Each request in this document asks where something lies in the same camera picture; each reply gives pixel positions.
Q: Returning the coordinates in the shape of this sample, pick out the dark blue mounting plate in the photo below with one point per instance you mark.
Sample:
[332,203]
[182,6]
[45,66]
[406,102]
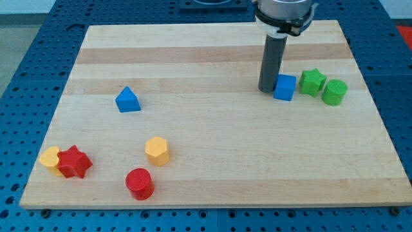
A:
[192,5]

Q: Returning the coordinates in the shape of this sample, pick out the green star block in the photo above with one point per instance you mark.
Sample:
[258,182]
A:
[311,82]

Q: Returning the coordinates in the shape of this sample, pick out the yellow heart block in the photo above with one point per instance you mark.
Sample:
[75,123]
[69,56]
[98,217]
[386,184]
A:
[50,160]

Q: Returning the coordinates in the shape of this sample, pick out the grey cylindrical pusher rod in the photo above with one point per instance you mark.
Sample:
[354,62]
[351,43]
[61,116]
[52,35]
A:
[271,63]

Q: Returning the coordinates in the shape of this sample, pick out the blue triangle block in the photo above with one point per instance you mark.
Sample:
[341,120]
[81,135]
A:
[127,101]

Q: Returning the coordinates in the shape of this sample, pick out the red star block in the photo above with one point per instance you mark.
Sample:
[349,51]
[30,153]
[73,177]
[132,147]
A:
[73,162]

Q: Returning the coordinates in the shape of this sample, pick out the wooden board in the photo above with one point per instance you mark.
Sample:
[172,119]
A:
[230,145]

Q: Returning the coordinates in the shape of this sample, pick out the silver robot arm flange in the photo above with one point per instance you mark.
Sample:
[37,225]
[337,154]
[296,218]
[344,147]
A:
[280,18]

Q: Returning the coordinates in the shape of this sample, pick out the green cylinder block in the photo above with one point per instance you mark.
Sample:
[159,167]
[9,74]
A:
[334,92]

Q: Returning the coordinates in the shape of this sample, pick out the blue cube block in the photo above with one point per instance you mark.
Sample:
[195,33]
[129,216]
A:
[285,87]

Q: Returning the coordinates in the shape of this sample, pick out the yellow hexagon block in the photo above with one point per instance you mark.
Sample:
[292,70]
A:
[157,151]

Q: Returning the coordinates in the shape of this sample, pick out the red cylinder block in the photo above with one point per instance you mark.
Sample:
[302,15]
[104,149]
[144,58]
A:
[140,184]

